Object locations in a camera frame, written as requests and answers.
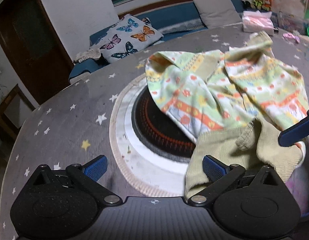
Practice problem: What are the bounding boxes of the blue corner sofa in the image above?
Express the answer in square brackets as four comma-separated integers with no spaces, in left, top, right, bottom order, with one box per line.
[69,0,243,83]

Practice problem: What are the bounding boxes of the pink hair scrunchie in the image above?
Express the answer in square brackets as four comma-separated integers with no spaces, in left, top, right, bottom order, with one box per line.
[282,33,300,44]

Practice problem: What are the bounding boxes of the butterfly print pillow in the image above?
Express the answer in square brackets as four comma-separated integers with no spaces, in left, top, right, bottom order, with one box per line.
[92,14,163,63]

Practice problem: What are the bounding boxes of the colourful patterned children's garment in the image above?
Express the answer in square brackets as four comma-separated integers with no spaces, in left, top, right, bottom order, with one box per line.
[145,31,309,198]

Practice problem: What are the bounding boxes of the grey plain pillow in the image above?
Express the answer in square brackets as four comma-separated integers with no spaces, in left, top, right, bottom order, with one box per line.
[193,0,242,29]

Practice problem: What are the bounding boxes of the cream crumpled cloth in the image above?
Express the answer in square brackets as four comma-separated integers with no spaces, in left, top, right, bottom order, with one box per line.
[74,48,101,63]

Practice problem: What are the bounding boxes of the yellow orange plush toys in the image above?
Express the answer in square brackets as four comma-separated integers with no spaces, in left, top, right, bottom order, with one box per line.
[251,0,272,12]

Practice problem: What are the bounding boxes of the clear plastic storage box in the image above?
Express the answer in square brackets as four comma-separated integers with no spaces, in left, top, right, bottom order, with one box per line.
[278,11,309,35]

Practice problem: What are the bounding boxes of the pink tissue pack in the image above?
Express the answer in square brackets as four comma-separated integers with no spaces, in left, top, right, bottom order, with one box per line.
[242,11,274,36]

